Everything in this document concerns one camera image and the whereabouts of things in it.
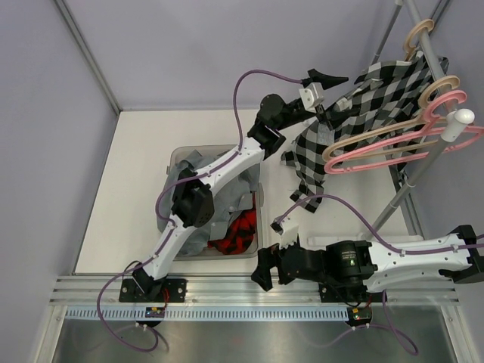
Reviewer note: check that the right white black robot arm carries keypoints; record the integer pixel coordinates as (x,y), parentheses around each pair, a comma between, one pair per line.
(355,272)

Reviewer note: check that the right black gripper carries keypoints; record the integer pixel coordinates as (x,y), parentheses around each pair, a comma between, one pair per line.
(268,257)

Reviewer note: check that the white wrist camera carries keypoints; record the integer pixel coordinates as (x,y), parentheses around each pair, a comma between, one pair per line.
(288,231)
(312,96)

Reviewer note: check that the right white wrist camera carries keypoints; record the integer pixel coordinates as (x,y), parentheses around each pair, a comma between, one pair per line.
(288,231)

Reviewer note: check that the red black plaid shirt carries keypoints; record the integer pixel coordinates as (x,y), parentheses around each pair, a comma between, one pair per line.
(239,236)

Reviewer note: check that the pink plastic hanger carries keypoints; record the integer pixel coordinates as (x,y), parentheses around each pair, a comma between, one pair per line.
(457,128)

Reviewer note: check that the clear plastic bin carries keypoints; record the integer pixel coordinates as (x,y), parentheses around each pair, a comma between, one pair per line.
(257,227)

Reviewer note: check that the silver clothes rack pole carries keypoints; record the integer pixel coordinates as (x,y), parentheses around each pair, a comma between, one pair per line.
(424,44)

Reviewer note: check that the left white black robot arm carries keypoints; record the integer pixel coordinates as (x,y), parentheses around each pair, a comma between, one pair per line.
(194,192)

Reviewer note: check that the grey shirt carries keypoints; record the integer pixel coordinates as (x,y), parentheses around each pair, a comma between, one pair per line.
(227,196)

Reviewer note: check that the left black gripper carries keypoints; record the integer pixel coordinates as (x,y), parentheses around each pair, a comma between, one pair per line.
(327,82)

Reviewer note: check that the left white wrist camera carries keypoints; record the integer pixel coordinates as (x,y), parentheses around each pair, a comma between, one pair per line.
(312,96)

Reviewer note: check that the aluminium mounting rail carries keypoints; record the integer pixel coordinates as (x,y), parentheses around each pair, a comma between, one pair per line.
(240,290)

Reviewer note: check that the white slotted cable duct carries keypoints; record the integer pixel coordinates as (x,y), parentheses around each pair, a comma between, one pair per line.
(224,313)

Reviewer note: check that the black white plaid shirt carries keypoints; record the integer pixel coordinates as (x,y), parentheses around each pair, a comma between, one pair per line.
(385,93)

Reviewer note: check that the beige wooden hanger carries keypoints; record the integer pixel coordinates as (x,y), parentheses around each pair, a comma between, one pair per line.
(389,125)

